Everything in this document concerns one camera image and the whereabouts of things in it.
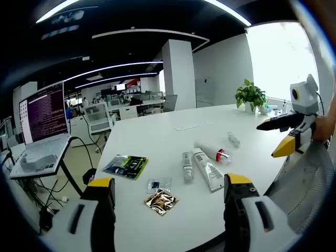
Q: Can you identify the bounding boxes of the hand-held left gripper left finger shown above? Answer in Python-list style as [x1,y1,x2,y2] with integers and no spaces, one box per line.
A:
[39,177,117,252]

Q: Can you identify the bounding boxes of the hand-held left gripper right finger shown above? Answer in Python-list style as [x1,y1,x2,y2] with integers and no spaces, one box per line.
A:
[223,173,301,252]

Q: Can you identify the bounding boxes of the small clear skincare bottle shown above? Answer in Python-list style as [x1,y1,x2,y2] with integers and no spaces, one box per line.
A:
[226,131,241,149]

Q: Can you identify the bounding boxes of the white skincare tube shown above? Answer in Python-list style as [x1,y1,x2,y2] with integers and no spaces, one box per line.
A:
[193,148,225,194]

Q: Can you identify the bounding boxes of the green black skincare sachet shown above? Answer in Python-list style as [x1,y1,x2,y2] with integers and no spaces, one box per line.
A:
[102,154,149,181]

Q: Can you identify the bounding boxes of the white skincare bottle red ring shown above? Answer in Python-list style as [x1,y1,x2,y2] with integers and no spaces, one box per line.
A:
[194,141,234,165]

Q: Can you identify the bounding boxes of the white skincare bottle clear cap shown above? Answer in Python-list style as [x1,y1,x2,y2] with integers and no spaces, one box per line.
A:
[182,151,195,184]

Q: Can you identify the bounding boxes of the gold foil skincare sachet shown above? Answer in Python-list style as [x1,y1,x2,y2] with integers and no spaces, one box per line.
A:
[143,188,180,216]

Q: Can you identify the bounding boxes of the clear skincare sachet blue label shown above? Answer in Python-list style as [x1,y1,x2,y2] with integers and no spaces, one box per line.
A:
[146,177,173,194]

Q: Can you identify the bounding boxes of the person's right hand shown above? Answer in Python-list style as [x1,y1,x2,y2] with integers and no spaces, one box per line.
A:
[313,115,332,144]

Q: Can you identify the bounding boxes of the black laptop stand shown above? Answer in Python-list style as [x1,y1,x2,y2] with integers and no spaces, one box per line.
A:
[9,136,87,203]

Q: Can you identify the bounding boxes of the black chair armrest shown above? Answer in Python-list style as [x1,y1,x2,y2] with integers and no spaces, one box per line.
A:
[82,169,97,186]

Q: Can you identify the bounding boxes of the green potted plant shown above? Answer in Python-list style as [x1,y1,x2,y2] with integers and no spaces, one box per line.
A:
[234,78,268,113]

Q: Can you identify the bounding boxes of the grey mesh office chair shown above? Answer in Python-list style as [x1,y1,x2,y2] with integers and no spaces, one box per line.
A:
[262,138,336,236]

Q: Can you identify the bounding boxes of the white flat device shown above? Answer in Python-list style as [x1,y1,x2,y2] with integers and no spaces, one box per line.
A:
[20,154,58,172]

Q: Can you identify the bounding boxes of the white office chair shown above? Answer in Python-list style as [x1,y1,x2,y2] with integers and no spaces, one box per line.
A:
[83,102,116,137]

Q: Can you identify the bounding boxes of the silver laptop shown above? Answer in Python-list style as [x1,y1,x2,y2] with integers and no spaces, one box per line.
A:
[9,81,72,180]

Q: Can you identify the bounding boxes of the background office desks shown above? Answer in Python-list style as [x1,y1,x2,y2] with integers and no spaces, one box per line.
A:
[81,83,166,119]

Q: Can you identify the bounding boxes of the curved ceiling light strip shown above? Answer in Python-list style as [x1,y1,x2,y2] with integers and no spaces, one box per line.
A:
[204,0,252,26]

